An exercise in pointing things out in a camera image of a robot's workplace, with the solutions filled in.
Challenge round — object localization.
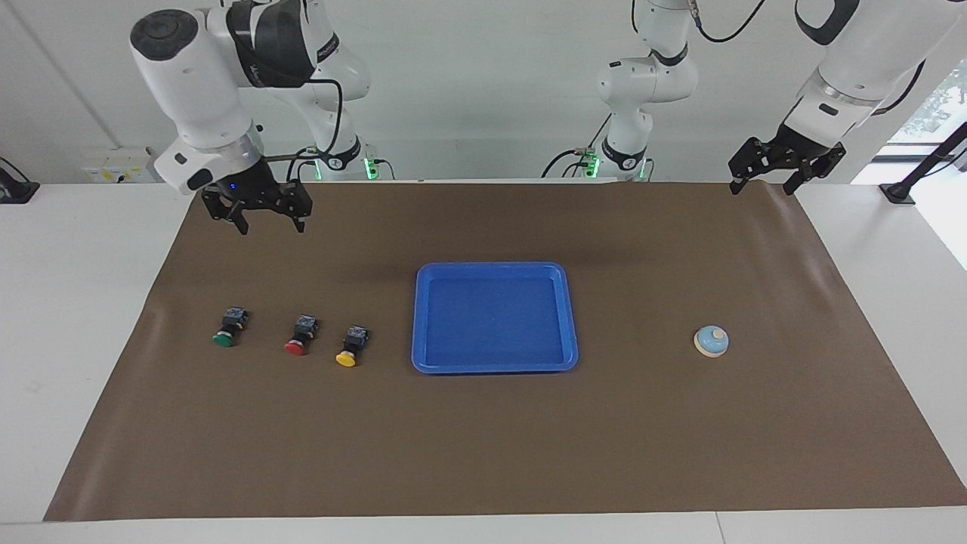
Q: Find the green push button switch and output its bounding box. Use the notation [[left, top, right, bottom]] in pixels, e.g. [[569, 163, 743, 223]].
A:
[[212, 307, 251, 349]]

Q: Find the red push button switch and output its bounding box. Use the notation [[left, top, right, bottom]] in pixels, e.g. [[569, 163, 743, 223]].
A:
[[284, 314, 320, 357]]

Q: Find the yellow push button switch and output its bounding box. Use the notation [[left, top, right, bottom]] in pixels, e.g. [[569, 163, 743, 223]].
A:
[[335, 325, 369, 368]]

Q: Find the light blue call bell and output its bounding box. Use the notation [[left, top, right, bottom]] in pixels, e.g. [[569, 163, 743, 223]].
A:
[[694, 325, 731, 359]]

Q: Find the blue plastic tray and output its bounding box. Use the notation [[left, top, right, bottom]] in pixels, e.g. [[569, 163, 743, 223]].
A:
[[411, 261, 580, 376]]

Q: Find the bright window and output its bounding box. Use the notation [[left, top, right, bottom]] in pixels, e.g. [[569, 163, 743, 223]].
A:
[[885, 62, 967, 146]]

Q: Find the black clamp stand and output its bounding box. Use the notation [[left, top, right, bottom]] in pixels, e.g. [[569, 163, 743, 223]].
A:
[[0, 156, 40, 205]]

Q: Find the brown table mat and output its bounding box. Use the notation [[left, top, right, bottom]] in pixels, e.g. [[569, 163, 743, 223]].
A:
[[43, 180, 967, 522]]

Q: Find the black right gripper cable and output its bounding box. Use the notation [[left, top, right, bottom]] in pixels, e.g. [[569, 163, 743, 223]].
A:
[[261, 76, 345, 163]]

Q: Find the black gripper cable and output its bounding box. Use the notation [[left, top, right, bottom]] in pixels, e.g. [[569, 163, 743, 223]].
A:
[[261, 76, 345, 163], [689, 0, 927, 114]]

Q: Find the white wall socket box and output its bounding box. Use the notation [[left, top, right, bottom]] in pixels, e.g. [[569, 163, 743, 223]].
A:
[[82, 146, 157, 184]]

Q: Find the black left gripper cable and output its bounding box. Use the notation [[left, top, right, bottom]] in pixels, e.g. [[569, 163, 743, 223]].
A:
[[689, 0, 927, 114]]

